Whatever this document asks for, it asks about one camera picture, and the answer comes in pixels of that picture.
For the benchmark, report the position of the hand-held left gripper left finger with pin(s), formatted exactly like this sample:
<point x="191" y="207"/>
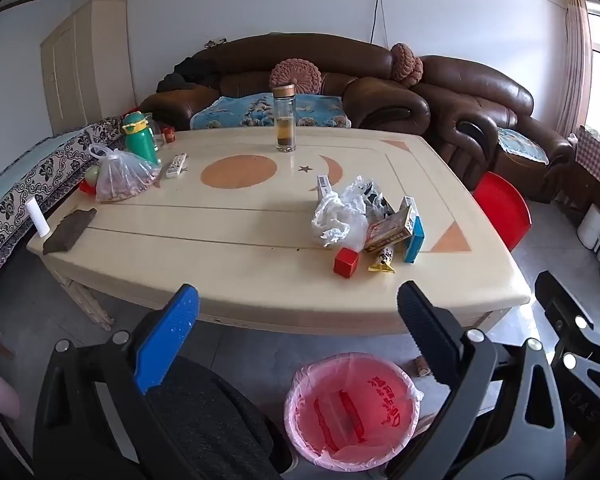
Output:
<point x="172" y="330"/>

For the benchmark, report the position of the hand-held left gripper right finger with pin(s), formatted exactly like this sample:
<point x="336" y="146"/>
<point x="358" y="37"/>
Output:
<point x="425" y="330"/>

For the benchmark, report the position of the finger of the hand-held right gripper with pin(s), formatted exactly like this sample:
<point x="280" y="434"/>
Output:
<point x="555" y="300"/>

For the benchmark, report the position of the yellow and red box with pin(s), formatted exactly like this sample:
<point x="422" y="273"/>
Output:
<point x="390" y="227"/>

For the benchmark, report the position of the trash bin with pink bag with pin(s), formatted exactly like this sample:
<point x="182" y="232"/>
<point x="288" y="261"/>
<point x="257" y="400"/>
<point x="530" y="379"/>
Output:
<point x="350" y="410"/>

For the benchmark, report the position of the small brown floor item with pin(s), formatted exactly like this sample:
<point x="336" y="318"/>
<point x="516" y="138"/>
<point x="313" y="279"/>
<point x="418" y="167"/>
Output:
<point x="422" y="366"/>

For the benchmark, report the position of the white floor container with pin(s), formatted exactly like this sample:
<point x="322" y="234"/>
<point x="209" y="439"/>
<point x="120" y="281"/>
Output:
<point x="591" y="227"/>

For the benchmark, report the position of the yellow snack wrapper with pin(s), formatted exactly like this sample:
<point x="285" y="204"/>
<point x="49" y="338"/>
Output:
<point x="384" y="258"/>

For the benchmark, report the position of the cream wooden table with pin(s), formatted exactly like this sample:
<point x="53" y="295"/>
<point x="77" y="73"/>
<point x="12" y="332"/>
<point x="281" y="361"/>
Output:
<point x="205" y="240"/>

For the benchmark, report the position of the small red box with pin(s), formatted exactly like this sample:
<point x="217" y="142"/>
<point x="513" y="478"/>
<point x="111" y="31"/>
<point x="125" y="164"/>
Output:
<point x="346" y="262"/>

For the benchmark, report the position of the red plastic stool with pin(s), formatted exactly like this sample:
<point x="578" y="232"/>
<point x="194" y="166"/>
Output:
<point x="502" y="205"/>

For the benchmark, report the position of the black and white wrapper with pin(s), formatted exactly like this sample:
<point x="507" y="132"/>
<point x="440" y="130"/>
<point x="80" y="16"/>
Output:
<point x="377" y="200"/>

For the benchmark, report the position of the dark brown cloth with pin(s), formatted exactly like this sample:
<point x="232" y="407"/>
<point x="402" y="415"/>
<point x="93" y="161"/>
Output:
<point x="70" y="230"/>

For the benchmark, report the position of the white crumpled plastic bag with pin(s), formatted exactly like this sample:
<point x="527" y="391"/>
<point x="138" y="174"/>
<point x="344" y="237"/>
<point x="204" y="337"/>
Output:
<point x="335" y="215"/>

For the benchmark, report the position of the red checkered cloth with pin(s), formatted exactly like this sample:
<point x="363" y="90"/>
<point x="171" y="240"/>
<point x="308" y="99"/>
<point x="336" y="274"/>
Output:
<point x="597" y="157"/>

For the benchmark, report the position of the light blue seat cover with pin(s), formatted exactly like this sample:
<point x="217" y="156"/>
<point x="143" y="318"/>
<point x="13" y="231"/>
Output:
<point x="520" y="145"/>

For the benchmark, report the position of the clear bag of nuts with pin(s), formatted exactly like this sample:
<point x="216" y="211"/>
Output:
<point x="125" y="177"/>

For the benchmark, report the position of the white remote control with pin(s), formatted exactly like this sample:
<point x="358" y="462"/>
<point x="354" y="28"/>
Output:
<point x="176" y="166"/>

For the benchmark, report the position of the white paper roll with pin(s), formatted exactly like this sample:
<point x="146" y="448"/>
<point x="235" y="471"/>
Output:
<point x="36" y="217"/>

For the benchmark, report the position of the green thermos bottle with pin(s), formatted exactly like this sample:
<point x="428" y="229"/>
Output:
<point x="142" y="142"/>

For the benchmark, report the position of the small red jar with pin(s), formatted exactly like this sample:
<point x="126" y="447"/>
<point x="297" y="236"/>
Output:
<point x="169" y="136"/>

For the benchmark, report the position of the patterned floral blanket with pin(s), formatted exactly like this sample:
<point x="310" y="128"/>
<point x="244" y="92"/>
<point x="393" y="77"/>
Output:
<point x="25" y="180"/>

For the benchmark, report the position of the brown leather armchair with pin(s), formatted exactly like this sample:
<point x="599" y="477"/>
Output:
<point x="480" y="85"/>

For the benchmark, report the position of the blue printed seat cover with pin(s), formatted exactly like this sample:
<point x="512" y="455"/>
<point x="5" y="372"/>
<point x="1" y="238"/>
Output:
<point x="240" y="110"/>

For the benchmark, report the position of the glass tea bottle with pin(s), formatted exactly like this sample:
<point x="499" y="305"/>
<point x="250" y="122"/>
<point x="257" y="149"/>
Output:
<point x="284" y="120"/>

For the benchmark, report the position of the pink curtain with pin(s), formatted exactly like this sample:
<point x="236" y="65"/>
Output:
<point x="575" y="50"/>

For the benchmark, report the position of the dark clothes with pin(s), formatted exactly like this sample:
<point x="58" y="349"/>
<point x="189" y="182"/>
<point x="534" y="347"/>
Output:
<point x="190" y="72"/>

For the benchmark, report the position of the round pink knitted cushion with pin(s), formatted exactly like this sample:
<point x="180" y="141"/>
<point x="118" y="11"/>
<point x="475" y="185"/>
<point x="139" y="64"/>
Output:
<point x="405" y="60"/>
<point x="300" y="72"/>

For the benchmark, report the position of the cream wardrobe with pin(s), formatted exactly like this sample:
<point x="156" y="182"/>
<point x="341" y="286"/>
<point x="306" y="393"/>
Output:
<point x="85" y="60"/>

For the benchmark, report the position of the brown leather sofa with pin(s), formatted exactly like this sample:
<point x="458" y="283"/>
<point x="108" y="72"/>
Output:
<point x="300" y="52"/>

